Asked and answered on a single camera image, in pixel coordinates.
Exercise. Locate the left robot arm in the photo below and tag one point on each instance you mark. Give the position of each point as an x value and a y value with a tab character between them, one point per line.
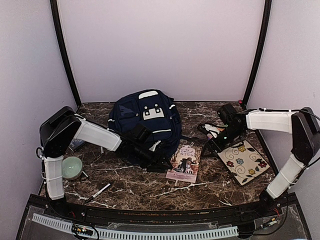
65	126

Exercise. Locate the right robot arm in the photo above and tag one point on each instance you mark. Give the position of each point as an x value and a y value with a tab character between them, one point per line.
303	126

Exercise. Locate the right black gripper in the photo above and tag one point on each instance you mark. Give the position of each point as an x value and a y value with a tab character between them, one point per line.
212	148

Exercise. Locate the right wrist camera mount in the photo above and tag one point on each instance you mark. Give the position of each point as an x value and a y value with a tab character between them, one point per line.
208	128

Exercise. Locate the navy blue backpack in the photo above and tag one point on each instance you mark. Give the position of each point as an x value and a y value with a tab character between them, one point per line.
150	110

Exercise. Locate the black capped white marker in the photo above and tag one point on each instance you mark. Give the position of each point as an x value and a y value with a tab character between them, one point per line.
97	193

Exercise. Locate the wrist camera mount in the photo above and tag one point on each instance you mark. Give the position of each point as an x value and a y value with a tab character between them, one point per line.
154	146
208	128

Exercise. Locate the pink highlighter pen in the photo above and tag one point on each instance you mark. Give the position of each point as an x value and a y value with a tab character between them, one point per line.
211	135

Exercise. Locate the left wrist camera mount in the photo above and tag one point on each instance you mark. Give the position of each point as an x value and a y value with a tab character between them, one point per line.
154	146

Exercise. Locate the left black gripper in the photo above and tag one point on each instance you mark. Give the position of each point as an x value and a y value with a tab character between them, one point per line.
157	162

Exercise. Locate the small green circuit board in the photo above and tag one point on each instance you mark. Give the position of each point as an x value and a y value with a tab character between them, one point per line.
79	229

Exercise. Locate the black front rail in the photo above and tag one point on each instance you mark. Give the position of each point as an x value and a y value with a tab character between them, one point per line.
101	215

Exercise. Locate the right black frame post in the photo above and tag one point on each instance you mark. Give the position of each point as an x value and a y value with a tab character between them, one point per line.
258	53

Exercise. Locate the black frame post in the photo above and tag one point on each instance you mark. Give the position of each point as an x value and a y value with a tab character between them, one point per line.
63	52
258	53

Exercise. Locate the pink Taming of Shrew book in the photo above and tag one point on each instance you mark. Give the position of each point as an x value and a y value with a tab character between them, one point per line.
185	163

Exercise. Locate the white slotted cable duct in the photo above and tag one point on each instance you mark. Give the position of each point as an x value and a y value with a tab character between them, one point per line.
123	231

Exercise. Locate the dark blue hardcover book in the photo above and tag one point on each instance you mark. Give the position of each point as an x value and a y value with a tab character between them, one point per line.
76	144

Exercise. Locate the left black frame post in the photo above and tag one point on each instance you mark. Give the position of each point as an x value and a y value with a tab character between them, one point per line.
63	52

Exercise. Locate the floral square ceramic plate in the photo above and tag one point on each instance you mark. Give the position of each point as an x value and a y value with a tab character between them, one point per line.
244	162

